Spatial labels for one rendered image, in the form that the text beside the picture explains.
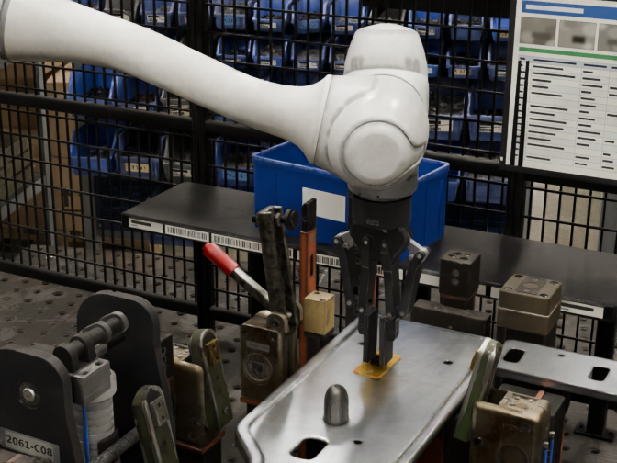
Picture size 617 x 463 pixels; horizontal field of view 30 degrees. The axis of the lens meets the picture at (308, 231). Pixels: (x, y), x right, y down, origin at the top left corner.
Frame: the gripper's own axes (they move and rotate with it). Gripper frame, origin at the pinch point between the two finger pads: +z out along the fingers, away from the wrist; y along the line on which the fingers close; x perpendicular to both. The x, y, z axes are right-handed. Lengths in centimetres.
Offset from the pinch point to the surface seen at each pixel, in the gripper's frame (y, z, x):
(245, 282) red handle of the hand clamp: -19.7, -4.4, -1.0
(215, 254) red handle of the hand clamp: -24.5, -7.8, -1.1
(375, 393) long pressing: 1.6, 6.1, -4.4
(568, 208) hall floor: -64, 108, 374
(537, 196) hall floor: -82, 108, 385
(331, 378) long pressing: -5.3, 6.1, -3.0
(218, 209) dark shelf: -50, 3, 42
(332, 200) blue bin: -23.6, -4.9, 34.9
